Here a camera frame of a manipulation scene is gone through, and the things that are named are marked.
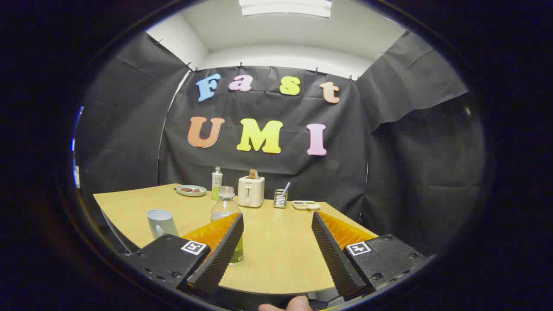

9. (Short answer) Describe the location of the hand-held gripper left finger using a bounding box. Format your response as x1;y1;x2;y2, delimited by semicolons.
125;213;245;298

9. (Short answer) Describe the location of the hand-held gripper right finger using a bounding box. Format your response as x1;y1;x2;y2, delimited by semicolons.
311;211;433;302

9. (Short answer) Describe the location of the green label juice bottle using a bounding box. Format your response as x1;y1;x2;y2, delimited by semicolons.
210;186;245;266

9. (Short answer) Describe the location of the white cup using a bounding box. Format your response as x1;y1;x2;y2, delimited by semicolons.
146;209;180;239

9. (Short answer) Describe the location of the small green white bottle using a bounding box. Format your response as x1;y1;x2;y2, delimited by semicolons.
211;167;223;201

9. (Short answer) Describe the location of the wooden table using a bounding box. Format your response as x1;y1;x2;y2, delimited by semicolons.
93;183;379;296

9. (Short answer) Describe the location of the pale green plate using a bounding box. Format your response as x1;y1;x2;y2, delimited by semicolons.
176;185;207;197

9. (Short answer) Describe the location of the white toaster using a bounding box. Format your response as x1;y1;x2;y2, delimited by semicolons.
238;175;265;208

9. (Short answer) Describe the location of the black backdrop cloth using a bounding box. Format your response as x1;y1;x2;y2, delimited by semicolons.
73;30;486;255

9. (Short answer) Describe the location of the ceiling light panel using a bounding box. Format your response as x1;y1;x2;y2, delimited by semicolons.
239;0;332;18

